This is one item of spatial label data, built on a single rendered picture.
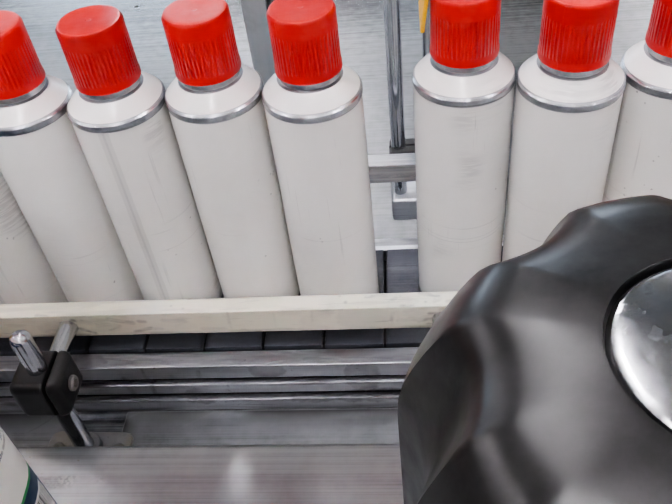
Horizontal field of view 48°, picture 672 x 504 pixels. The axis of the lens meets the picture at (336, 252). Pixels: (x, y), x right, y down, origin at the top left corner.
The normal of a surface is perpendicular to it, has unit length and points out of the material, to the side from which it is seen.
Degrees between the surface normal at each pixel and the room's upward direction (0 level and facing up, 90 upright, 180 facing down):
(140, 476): 0
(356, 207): 90
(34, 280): 90
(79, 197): 90
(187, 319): 90
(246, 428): 0
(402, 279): 0
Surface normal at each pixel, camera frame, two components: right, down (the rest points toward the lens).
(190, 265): 0.62, 0.51
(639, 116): -0.75, 0.51
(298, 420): -0.10, -0.71
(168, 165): 0.80, 0.36
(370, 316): -0.05, 0.70
